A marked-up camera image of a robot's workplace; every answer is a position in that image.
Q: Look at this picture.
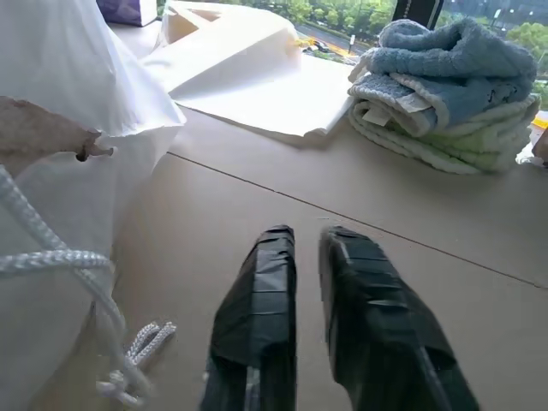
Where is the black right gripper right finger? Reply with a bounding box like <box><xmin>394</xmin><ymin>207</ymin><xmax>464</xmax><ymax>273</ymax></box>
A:
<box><xmin>319</xmin><ymin>224</ymin><xmax>480</xmax><ymax>411</ymax></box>

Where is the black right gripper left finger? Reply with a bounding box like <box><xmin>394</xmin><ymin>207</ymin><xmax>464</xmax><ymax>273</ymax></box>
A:
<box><xmin>197</xmin><ymin>223</ymin><xmax>298</xmax><ymax>411</ymax></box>

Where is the white and green folded towel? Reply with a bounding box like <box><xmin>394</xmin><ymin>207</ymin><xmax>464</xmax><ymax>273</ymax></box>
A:
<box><xmin>347</xmin><ymin>68</ymin><xmax>542</xmax><ymax>176</ymax></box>

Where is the white folded fabric bag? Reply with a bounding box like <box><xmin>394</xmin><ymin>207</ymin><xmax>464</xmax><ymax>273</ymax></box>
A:
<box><xmin>137</xmin><ymin>0</ymin><xmax>357</xmax><ymax>149</ymax></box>

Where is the blue terry towel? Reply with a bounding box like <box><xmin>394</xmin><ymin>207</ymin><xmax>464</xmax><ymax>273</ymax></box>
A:
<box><xmin>366</xmin><ymin>18</ymin><xmax>538</xmax><ymax>128</ymax></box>

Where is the purple box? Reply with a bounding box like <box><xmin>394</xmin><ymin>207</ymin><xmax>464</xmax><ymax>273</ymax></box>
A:
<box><xmin>95</xmin><ymin>0</ymin><xmax>158</xmax><ymax>28</ymax></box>

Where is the white braided drawstring cord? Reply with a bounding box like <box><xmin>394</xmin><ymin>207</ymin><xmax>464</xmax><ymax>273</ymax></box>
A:
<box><xmin>0</xmin><ymin>164</ymin><xmax>177</xmax><ymax>408</ymax></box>

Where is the white drawstring bag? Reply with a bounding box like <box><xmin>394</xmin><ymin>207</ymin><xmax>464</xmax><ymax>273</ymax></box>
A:
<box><xmin>0</xmin><ymin>0</ymin><xmax>188</xmax><ymax>403</ymax></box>

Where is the black post with studs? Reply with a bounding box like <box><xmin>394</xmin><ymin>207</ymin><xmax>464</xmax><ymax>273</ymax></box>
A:
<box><xmin>391</xmin><ymin>0</ymin><xmax>446</xmax><ymax>27</ymax></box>

